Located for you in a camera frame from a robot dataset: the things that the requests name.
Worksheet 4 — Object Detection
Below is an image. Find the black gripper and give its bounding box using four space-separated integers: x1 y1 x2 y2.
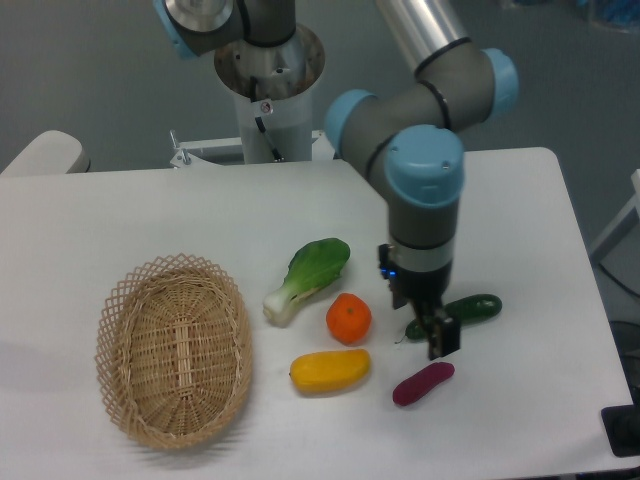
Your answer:
391 264 460 360

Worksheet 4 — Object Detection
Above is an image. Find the green cucumber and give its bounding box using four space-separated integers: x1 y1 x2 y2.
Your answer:
404 293 503 341

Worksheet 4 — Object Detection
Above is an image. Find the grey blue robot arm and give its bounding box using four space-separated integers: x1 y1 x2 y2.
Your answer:
154 1 519 359

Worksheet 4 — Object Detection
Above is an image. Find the purple sweet potato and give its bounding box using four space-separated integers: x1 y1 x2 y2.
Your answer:
392 362 455 407

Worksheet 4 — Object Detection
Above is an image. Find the orange tangerine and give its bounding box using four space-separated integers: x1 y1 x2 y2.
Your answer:
326 293 372 344

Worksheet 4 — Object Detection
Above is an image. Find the yellow mango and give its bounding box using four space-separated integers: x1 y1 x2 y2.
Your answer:
289 349 371 394

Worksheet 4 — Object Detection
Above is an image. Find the green bok choy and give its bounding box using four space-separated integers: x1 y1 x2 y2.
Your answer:
263 238 351 328

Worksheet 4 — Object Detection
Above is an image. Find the black device at edge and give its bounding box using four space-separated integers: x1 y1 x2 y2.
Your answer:
601 405 639 458

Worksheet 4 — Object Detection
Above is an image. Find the white furniture leg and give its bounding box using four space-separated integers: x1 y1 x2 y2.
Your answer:
588 170 639 265

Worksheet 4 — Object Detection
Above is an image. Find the woven wicker basket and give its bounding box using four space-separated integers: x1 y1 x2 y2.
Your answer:
95 254 253 449

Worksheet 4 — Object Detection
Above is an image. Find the white chair armrest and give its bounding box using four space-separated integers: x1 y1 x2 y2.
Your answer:
1 130 91 178

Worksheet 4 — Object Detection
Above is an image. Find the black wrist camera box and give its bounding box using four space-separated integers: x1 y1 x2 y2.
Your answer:
378 243 397 291

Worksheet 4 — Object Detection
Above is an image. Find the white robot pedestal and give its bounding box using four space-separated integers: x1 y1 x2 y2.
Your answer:
170 24 325 168

